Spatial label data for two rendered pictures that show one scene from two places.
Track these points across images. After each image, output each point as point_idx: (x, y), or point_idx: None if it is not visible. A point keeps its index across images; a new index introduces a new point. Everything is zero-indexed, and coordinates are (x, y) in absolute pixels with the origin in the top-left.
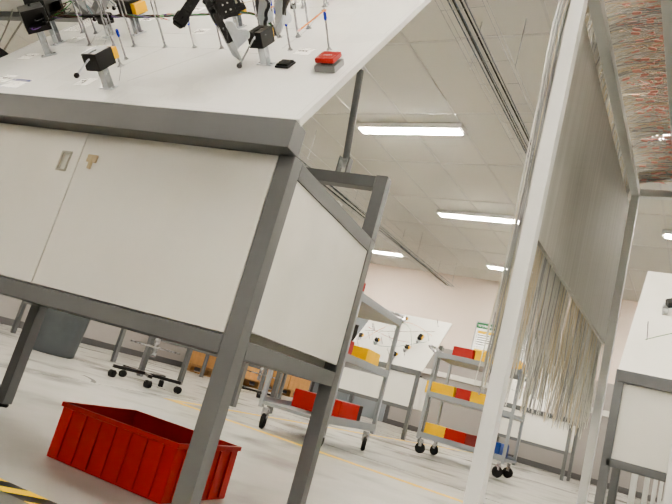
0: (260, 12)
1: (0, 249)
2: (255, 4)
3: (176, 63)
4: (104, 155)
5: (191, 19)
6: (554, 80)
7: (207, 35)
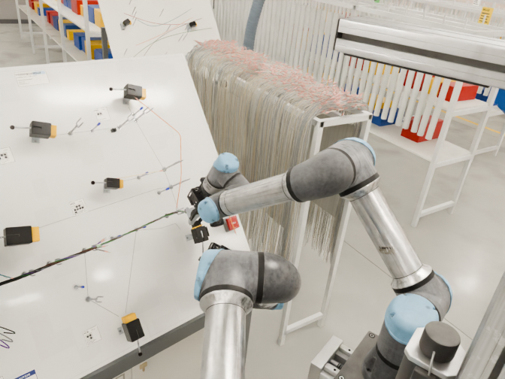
0: (193, 219)
1: None
2: (192, 218)
3: (129, 269)
4: (150, 358)
5: (32, 185)
6: None
7: (95, 213)
